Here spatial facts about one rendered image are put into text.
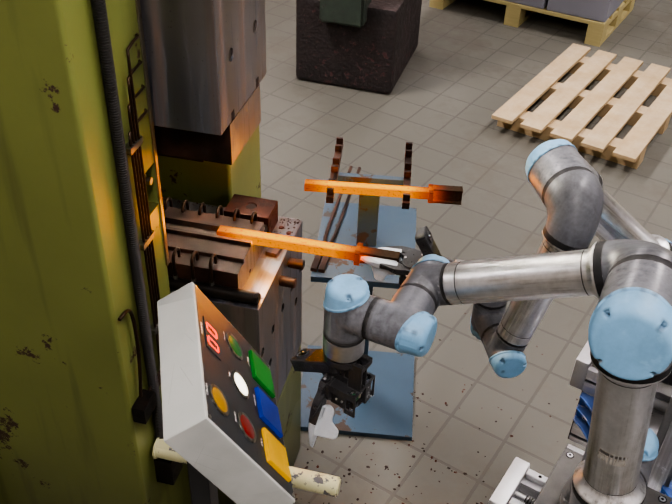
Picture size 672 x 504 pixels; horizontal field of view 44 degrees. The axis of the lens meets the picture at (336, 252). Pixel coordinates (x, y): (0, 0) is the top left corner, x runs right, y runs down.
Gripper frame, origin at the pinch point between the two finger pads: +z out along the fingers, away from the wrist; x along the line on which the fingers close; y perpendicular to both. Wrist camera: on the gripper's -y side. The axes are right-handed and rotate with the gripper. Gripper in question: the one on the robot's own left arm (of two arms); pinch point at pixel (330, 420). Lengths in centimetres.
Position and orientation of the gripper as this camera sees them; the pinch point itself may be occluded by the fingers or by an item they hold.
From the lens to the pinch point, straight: 165.3
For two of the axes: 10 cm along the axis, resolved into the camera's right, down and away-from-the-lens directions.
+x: 5.5, -4.9, 6.8
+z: -0.3, 8.0, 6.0
